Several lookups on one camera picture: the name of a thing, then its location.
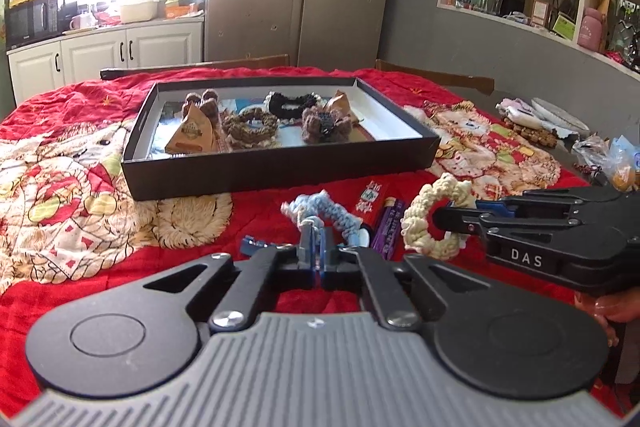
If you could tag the red printed blanket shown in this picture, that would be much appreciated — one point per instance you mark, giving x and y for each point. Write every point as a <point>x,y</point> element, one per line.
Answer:
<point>69,227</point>

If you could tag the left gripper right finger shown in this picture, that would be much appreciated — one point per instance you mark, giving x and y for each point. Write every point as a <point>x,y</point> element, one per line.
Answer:
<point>362,270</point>

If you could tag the white kitchen cabinet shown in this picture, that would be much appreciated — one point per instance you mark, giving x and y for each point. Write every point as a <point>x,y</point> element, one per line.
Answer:
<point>81,55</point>

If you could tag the person's right hand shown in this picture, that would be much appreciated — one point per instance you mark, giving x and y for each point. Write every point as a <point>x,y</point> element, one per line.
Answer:
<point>619,308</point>

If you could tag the black shallow tray box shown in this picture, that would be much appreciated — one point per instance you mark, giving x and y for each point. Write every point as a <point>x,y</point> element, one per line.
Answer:
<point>387,140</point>

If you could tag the red lighter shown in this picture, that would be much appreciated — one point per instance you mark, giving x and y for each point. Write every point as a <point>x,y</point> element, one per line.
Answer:
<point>370,203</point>

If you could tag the blue binder clip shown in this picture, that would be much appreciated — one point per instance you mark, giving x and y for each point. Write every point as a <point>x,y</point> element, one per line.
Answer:
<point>249,245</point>

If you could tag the black microwave oven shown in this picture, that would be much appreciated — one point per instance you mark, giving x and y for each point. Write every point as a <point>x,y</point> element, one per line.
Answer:
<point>31,21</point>

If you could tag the brown triangular paper packet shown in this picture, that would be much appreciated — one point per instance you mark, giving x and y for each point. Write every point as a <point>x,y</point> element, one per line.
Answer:
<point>340,103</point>

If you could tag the pink bottle on shelf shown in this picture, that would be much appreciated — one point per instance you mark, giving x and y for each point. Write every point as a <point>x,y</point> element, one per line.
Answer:
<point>590,31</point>

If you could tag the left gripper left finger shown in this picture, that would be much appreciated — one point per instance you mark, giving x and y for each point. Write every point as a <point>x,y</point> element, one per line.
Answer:
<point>271,270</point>

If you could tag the blue and white scrunchie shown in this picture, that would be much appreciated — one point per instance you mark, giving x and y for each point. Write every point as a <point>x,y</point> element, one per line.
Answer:
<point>318,208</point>

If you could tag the purple lighter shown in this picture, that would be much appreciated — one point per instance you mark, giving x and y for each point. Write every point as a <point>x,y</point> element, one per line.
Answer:
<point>388,230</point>

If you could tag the wooden chair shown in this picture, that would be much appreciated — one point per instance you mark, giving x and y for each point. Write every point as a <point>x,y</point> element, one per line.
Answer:
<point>484,85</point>
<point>280,60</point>

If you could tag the brown fuzzy bear hair clip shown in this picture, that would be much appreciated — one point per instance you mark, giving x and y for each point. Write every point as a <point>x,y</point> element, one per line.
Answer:
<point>207,103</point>

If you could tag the white plate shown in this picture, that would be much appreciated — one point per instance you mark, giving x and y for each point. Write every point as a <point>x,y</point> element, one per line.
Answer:
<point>558,116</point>

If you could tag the black and cream scrunchie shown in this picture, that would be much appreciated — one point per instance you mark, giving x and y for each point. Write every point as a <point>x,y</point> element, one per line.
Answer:
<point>286,108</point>

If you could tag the mauve flower hair clip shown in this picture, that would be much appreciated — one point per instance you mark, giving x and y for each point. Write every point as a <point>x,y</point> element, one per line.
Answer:
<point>320,125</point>

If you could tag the white tub on counter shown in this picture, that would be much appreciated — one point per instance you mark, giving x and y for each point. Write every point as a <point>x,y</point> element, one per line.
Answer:
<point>136,12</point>

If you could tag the wooden chair back left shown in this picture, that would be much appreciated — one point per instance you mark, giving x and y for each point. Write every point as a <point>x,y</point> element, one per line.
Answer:
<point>280,60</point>

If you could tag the wooden chair back right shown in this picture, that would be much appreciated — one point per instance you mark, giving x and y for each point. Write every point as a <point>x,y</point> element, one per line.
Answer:
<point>484,85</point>

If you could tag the brown braided scrunchie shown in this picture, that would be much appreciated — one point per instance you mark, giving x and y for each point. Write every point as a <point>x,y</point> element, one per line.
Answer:
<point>252,128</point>

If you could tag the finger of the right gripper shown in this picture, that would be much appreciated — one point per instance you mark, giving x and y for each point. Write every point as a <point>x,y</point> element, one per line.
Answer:
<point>528,221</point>
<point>553,203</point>

